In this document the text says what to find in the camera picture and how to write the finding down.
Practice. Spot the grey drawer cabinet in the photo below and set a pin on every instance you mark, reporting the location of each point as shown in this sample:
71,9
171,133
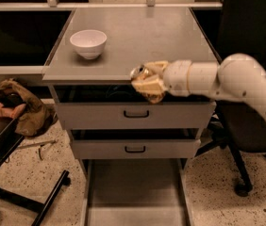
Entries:
135,36

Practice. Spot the grey drawer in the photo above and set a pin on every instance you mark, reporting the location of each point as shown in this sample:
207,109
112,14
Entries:
134,143
135,192
87,107

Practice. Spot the black office chair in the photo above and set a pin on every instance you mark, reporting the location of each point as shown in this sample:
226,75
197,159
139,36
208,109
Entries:
238,26

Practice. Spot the brown crumpled cloth bag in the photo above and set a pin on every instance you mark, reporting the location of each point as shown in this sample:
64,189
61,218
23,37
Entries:
33,117

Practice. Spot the white ceramic bowl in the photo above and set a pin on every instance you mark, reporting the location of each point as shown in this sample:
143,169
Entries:
90,43

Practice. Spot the crushed orange can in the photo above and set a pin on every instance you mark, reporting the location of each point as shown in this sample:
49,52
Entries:
140,73

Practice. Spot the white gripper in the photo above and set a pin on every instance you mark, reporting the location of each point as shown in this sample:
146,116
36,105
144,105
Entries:
176,77

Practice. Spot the grey bottom drawer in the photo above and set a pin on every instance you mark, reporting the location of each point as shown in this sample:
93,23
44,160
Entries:
135,192

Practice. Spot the grey middle drawer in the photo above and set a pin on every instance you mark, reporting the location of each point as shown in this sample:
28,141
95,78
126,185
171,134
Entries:
134,143

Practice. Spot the dark object in top drawer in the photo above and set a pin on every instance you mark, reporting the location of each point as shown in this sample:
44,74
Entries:
120,92

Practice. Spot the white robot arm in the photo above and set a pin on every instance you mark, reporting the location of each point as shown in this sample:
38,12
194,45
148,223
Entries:
239,78

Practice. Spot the black metal stand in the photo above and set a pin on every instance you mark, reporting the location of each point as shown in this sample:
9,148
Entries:
9,141

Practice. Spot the grey top drawer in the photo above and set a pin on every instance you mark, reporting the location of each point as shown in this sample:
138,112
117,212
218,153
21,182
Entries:
87,107

